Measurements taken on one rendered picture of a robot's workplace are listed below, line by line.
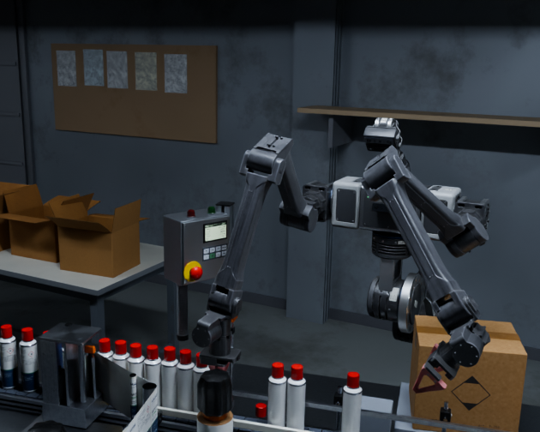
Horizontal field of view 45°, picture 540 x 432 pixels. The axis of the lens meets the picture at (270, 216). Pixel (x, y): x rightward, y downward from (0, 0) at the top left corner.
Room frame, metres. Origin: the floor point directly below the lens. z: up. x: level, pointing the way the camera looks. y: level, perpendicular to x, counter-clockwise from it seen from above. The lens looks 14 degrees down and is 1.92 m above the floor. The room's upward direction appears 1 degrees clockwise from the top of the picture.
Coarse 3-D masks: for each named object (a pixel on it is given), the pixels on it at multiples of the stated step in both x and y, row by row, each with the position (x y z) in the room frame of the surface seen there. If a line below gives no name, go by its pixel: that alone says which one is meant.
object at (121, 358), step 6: (120, 342) 1.81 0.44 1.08; (120, 348) 1.79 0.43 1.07; (126, 348) 1.81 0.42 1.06; (114, 354) 1.81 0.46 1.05; (120, 354) 1.79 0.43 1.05; (126, 354) 1.81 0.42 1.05; (114, 360) 1.79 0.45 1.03; (120, 360) 1.78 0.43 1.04; (126, 360) 1.79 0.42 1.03; (126, 366) 1.79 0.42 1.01
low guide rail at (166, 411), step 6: (162, 408) 1.73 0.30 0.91; (168, 408) 1.73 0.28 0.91; (162, 414) 1.73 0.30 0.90; (168, 414) 1.72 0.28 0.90; (174, 414) 1.72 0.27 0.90; (180, 414) 1.71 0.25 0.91; (186, 414) 1.71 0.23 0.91; (192, 414) 1.70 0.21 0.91; (234, 420) 1.67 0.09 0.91; (240, 420) 1.67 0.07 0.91; (234, 426) 1.67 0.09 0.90; (240, 426) 1.67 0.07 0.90; (246, 426) 1.66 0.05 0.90; (252, 426) 1.66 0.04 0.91; (258, 426) 1.65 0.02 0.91; (264, 426) 1.65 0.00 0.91; (270, 426) 1.65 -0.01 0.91; (276, 426) 1.65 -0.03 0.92
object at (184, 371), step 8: (184, 352) 1.75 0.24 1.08; (184, 360) 1.74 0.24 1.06; (184, 368) 1.73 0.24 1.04; (192, 368) 1.74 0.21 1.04; (184, 376) 1.73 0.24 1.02; (192, 376) 1.74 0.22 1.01; (184, 384) 1.73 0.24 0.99; (192, 384) 1.74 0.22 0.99; (184, 392) 1.73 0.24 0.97; (192, 392) 1.74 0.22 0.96; (184, 400) 1.73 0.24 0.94; (192, 400) 1.74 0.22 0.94; (184, 408) 1.73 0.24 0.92; (192, 408) 1.74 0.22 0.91
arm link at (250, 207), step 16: (256, 176) 1.69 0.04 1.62; (272, 176) 1.69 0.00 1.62; (256, 192) 1.68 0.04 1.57; (240, 208) 1.68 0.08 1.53; (256, 208) 1.68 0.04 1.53; (240, 224) 1.67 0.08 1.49; (256, 224) 1.70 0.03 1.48; (240, 240) 1.66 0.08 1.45; (240, 256) 1.65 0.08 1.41; (224, 272) 1.64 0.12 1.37; (240, 272) 1.65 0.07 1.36; (224, 288) 1.66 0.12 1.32; (240, 288) 1.65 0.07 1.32; (224, 304) 1.62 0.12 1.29
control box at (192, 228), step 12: (168, 216) 1.80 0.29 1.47; (180, 216) 1.80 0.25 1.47; (204, 216) 1.81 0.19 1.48; (216, 216) 1.83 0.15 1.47; (228, 216) 1.85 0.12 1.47; (168, 228) 1.80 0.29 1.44; (180, 228) 1.75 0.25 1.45; (192, 228) 1.77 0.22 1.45; (228, 228) 1.85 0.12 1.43; (168, 240) 1.80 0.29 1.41; (180, 240) 1.75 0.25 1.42; (192, 240) 1.77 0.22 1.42; (228, 240) 1.85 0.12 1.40; (168, 252) 1.80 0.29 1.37; (180, 252) 1.75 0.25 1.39; (192, 252) 1.77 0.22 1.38; (168, 264) 1.80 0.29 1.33; (180, 264) 1.75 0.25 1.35; (192, 264) 1.76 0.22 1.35; (204, 264) 1.79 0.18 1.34; (216, 264) 1.82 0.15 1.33; (168, 276) 1.80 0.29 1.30; (180, 276) 1.75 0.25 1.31; (204, 276) 1.79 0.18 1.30
